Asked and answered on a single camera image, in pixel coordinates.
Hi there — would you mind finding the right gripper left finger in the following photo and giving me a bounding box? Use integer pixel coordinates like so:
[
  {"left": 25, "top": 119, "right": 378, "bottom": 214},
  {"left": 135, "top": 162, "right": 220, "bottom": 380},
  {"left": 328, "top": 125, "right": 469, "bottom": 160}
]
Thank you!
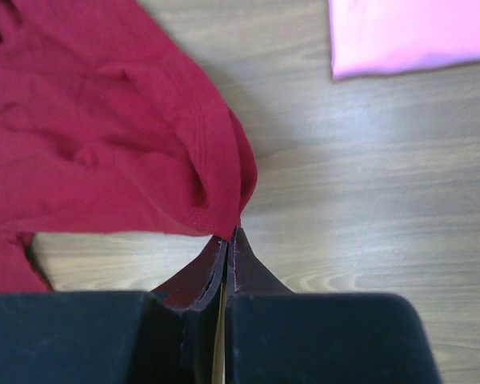
[{"left": 148, "top": 237, "right": 228, "bottom": 312}]

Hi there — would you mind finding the dark red t shirt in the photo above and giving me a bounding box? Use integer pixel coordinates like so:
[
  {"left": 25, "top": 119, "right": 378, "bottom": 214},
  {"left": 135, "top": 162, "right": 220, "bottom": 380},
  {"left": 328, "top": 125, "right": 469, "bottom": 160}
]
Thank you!
[{"left": 0, "top": 1, "right": 257, "bottom": 293}]

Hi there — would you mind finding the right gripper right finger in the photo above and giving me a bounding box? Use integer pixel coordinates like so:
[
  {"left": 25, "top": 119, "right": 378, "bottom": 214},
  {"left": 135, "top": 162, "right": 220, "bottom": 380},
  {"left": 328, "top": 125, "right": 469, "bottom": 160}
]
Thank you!
[{"left": 227, "top": 227, "right": 293, "bottom": 295}]

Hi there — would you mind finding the folded pink t shirt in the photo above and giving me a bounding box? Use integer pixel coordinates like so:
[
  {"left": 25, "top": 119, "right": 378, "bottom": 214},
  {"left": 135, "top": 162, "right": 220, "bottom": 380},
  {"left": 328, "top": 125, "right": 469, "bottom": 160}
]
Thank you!
[{"left": 328, "top": 1, "right": 480, "bottom": 78}]

